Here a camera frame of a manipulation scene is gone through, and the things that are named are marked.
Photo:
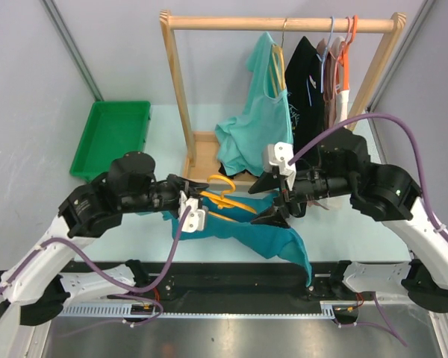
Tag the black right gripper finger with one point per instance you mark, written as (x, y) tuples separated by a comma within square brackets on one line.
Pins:
[(272, 216), (266, 182)]

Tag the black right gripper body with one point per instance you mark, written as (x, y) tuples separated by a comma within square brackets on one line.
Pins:
[(312, 184)]

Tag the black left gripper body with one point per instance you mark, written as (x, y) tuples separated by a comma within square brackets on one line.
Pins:
[(166, 195)]

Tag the teal blue t shirt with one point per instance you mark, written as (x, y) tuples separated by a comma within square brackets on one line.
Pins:
[(265, 240)]

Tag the yellow plastic hanger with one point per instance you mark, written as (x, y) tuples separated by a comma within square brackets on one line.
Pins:
[(223, 202)]

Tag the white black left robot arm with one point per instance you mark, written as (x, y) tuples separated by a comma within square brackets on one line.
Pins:
[(56, 271)]

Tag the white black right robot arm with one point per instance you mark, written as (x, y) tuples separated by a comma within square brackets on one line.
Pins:
[(386, 193)]

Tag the mint green t shirt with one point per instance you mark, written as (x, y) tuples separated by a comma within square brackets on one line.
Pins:
[(265, 119)]

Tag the black t shirt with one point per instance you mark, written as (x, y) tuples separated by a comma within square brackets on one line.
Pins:
[(306, 104)]

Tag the wooden hanger metal hook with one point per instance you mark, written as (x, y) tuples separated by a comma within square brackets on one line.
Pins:
[(277, 69)]

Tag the light blue plastic hanger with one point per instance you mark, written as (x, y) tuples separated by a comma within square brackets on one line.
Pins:
[(323, 58)]

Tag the orange plastic hanger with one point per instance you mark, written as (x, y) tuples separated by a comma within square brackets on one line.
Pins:
[(344, 55)]

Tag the pink plastic hanger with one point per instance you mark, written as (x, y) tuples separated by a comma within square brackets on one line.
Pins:
[(340, 48)]

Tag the wooden clothes rack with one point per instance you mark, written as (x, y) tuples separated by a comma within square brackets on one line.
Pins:
[(201, 144)]

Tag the green plastic tray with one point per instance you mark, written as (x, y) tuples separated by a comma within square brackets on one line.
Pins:
[(113, 129)]

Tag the white garment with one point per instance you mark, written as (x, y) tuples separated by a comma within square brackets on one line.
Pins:
[(342, 100)]

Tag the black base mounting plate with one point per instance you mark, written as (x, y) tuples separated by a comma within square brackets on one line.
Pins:
[(254, 285)]

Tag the pink beige garment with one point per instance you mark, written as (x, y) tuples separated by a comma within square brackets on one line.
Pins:
[(329, 95)]

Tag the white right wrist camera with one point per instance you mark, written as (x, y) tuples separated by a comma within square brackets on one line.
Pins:
[(278, 156)]

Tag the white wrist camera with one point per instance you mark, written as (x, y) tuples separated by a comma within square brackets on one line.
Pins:
[(192, 214), (278, 156)]

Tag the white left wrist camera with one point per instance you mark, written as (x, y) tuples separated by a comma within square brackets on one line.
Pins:
[(192, 214)]

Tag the white slotted cable duct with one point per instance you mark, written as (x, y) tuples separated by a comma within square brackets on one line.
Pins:
[(134, 310)]

